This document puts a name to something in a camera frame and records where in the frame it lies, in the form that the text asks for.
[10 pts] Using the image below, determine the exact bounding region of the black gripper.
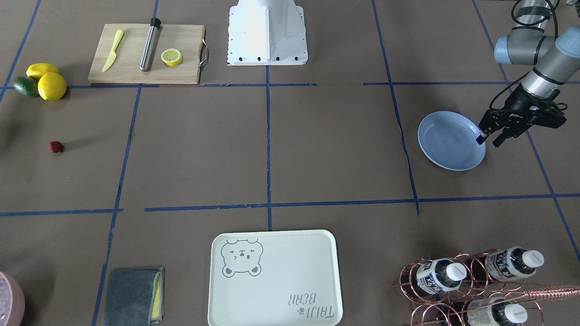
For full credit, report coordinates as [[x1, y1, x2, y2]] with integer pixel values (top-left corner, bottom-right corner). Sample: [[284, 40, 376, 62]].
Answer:
[[476, 87, 567, 147]]

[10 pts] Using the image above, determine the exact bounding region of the blue plate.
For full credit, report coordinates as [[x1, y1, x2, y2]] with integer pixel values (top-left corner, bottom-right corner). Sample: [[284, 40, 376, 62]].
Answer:
[[418, 111, 486, 171]]

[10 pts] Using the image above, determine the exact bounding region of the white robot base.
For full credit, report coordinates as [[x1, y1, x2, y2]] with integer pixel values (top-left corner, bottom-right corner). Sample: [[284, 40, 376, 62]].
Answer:
[[227, 0, 309, 66]]

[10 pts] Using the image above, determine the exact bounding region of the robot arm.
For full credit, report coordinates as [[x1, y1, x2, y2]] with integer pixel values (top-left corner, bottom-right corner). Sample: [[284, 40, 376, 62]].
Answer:
[[476, 0, 580, 147]]

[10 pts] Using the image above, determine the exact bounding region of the red strawberry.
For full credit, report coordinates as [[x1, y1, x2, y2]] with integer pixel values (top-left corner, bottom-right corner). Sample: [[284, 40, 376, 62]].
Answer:
[[49, 141, 64, 153]]

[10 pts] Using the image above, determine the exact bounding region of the bottle white cap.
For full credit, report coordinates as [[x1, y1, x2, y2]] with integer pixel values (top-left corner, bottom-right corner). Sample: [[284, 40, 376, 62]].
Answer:
[[412, 258, 468, 296], [484, 246, 545, 281], [464, 297, 528, 326]]

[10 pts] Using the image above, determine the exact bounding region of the bottle white cap bottom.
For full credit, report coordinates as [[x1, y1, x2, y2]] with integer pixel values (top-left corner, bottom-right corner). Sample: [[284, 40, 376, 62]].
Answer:
[[464, 297, 528, 326]]

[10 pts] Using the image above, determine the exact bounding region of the cream bear tray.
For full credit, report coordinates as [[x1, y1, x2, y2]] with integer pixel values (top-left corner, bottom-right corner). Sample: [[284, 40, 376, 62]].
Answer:
[[208, 230, 343, 326]]

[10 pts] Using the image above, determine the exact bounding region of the lemon half slice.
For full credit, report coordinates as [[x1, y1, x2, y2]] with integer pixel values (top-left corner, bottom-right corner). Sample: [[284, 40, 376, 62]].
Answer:
[[161, 49, 183, 67]]

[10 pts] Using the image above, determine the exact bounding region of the steel rod black cap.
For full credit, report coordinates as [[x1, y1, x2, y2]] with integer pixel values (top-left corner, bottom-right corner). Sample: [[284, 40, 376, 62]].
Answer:
[[139, 17, 161, 72]]

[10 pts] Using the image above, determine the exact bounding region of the wooden cutting board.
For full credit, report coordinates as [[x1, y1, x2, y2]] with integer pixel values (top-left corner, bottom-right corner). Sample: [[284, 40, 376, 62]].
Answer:
[[87, 24, 210, 85]]

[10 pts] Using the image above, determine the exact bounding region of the yellow plastic knife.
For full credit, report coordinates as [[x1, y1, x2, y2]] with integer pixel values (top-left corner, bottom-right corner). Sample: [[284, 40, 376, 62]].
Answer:
[[101, 29, 125, 72]]

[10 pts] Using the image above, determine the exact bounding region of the grey yellow folded cloth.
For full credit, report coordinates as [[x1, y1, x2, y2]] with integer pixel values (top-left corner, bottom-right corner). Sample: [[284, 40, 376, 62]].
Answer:
[[101, 266, 165, 326]]

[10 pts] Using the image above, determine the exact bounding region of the yellow lemon front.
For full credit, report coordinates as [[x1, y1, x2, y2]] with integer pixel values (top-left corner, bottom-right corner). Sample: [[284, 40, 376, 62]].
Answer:
[[38, 72, 67, 101]]

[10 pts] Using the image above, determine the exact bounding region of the yellow lemon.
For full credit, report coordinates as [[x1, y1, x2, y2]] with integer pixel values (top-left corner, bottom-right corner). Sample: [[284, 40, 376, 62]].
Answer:
[[26, 62, 60, 81], [38, 72, 67, 101]]

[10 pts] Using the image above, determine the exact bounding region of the yellow lemon rear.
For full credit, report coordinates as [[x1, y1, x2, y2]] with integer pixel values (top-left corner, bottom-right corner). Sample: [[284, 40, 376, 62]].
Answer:
[[26, 62, 60, 81]]

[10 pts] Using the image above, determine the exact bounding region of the green avocado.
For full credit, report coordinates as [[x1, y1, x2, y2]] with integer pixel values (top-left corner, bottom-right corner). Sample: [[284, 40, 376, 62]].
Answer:
[[13, 76, 39, 98]]

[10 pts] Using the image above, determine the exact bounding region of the copper wire bottle rack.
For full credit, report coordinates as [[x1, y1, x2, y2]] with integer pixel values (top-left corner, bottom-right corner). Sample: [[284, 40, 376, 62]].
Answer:
[[393, 249, 579, 326]]

